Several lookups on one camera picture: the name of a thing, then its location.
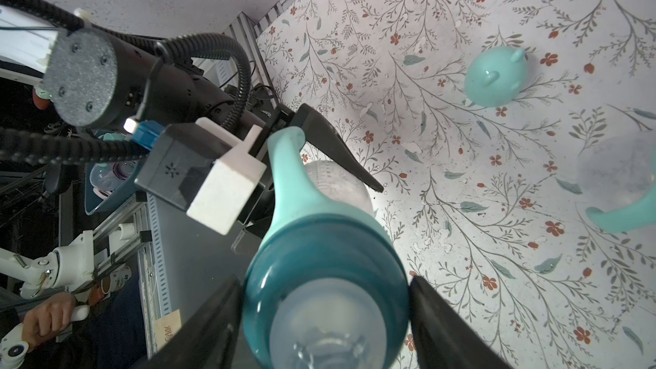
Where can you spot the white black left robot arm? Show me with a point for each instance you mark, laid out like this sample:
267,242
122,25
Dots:
101,79

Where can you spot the clear bottle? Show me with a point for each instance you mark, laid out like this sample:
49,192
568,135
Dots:
339,185
617,172

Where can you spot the mint cap with handle ring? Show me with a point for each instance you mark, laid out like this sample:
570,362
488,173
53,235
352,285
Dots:
496,77

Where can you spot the teal bin with bottles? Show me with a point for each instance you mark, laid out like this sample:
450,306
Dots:
109,185

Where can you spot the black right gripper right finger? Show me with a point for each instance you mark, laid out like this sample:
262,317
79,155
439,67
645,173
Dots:
441,338

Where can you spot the person hand outside cell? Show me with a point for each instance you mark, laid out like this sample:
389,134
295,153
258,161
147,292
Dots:
46,321

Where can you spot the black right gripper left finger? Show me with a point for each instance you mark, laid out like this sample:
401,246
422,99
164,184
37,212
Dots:
208,340

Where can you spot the floral table mat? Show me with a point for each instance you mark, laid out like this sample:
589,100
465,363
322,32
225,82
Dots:
484,202

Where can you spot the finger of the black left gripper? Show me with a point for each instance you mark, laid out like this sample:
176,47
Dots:
320,133

